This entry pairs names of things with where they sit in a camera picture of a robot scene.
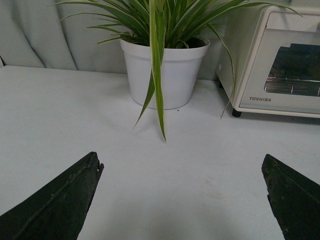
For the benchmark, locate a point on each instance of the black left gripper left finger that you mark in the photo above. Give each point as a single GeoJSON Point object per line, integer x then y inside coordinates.
{"type": "Point", "coordinates": [58, 210]}

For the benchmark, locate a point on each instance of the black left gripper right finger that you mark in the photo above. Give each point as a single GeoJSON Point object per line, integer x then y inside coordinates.
{"type": "Point", "coordinates": [294, 200]}

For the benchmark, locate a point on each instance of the cream Toshiba toaster oven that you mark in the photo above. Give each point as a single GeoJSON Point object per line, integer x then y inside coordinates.
{"type": "Point", "coordinates": [270, 61]}

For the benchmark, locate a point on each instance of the white plastic flower pot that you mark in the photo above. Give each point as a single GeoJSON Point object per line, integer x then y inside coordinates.
{"type": "Point", "coordinates": [179, 71]}

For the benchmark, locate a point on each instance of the grey fabric backdrop curtain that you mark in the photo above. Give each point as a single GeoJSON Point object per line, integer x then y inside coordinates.
{"type": "Point", "coordinates": [48, 34]}

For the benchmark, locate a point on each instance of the green striped spider plant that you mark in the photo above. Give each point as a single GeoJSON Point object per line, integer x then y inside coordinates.
{"type": "Point", "coordinates": [160, 25]}

